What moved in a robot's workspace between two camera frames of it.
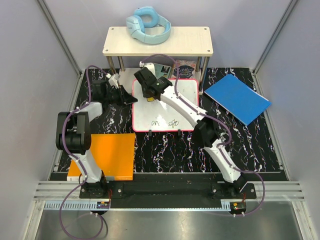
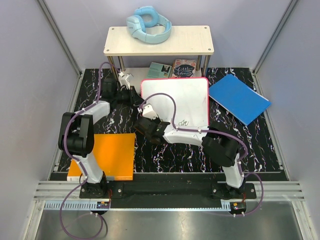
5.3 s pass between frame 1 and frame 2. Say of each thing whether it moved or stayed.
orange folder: stayed
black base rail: stayed
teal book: stayed
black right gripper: moved
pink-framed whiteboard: moved
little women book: stayed
